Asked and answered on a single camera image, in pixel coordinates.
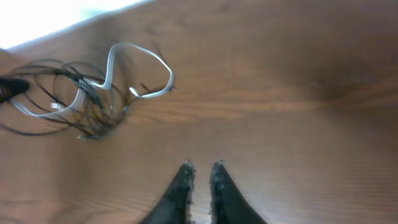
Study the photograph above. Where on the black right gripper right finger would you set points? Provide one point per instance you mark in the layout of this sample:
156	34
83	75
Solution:
228	206

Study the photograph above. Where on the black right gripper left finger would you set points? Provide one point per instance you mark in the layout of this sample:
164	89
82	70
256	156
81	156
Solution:
174	206

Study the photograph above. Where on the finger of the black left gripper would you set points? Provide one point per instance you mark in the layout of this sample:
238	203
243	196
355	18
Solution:
11	87

